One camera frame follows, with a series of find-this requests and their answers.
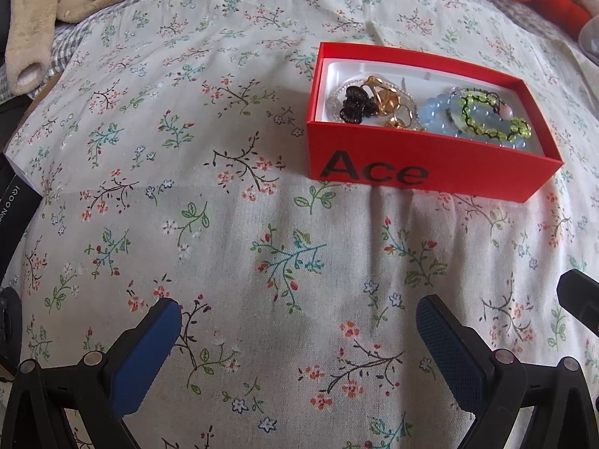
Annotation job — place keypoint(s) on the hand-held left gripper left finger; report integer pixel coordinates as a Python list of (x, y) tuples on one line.
[(140, 355)]

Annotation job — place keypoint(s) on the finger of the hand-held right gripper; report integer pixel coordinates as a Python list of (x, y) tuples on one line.
[(580, 297)]

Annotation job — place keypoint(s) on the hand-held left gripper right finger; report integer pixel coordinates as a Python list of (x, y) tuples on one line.
[(449, 351)]

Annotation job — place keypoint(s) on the red jewelry box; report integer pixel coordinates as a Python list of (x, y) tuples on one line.
[(421, 168)]

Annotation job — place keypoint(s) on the gold flower ornament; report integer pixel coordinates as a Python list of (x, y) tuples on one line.
[(383, 96)]

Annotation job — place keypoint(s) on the black round object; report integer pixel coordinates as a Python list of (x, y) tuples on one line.
[(9, 332)]

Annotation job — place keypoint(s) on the floral bed cover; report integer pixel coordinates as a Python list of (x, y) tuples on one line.
[(281, 243)]

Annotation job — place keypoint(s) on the black bag with white print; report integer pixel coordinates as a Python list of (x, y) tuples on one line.
[(14, 215)]

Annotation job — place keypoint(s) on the grey plush toy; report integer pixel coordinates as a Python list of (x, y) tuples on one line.
[(590, 39)]

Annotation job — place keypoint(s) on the wooden bed frame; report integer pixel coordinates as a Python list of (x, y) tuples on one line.
[(44, 91)]

